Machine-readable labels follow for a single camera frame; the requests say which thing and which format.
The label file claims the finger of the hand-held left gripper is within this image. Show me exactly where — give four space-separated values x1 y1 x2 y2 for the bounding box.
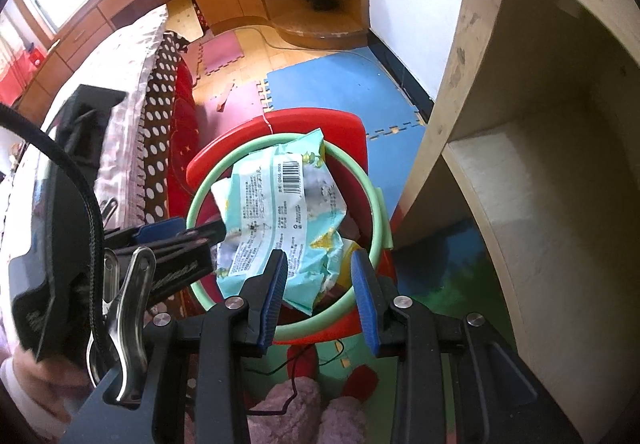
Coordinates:
115 219 226 305
102 218 187 247

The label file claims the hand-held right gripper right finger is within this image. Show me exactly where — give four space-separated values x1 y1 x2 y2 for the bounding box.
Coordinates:
350 248 583 444

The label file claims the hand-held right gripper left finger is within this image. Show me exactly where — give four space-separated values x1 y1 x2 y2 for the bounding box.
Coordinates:
62 249 290 444

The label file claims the teal wet wipes packet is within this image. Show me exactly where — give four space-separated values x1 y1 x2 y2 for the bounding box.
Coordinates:
210 128 348 316

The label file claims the person's left forearm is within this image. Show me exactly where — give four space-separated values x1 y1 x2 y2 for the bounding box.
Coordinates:
0 349 66 440

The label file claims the person's left hand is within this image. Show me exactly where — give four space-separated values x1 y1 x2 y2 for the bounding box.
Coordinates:
15 354 101 425

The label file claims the brown polka dot blanket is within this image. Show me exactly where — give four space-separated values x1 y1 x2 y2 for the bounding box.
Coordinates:
131 31 192 220

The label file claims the pink fuzzy slipper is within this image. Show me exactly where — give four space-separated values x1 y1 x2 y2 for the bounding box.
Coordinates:
249 378 322 444
319 398 370 444

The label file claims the red cloth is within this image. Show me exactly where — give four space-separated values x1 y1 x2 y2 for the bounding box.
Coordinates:
167 56 221 225

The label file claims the dark red foam floor mat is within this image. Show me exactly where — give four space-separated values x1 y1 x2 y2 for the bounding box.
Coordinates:
192 80 273 145

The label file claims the pink checked bedsheet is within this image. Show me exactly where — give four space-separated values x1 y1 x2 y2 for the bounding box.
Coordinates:
0 4 168 245

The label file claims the red box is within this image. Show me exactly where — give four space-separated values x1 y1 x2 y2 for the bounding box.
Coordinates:
0 44 48 97

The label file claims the pink foam floor mat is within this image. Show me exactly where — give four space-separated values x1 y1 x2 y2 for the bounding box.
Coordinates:
197 31 247 77

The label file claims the light wooden chair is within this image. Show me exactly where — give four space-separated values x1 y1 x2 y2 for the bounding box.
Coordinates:
159 0 207 42

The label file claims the blue foam floor mat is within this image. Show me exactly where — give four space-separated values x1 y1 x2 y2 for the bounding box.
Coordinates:
264 51 436 192

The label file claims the black braided cable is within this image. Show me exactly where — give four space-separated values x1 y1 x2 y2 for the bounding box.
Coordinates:
0 104 106 365

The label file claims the thin black floor cable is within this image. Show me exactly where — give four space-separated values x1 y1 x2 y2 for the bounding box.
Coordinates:
244 338 348 417

